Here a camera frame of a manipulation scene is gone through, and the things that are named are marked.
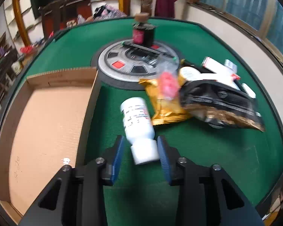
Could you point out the yellow jar white lid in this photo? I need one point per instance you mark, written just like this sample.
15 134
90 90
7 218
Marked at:
189 73

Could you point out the cardboard box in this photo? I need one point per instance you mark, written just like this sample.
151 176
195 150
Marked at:
47 127

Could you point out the wall shelving unit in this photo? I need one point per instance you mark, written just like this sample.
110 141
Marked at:
18 16

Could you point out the window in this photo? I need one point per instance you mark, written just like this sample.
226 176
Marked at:
250 7

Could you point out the white barcode box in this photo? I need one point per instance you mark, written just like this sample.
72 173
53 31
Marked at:
230 64

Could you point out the large white medicine bottle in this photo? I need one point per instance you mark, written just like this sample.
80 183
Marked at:
136 122

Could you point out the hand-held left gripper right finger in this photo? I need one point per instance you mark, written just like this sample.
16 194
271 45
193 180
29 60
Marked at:
164 161

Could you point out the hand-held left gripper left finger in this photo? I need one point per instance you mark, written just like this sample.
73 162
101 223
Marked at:
116 161

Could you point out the red and grey box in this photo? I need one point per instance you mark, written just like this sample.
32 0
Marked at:
213 64

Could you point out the floral fabric bag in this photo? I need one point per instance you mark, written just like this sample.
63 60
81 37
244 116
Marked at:
108 11

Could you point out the round table control panel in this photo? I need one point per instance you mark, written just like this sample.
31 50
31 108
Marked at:
113 61

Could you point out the gold snack packet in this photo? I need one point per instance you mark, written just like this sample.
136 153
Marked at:
165 110

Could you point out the pink sweets clear bag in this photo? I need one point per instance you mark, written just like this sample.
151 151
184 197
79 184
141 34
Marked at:
167 84

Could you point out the white charger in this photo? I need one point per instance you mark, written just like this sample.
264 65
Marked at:
248 90

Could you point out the black snack packet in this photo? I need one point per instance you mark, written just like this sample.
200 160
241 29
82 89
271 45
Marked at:
214 98

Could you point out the maroon garment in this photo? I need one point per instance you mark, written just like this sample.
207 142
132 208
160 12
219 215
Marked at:
165 2

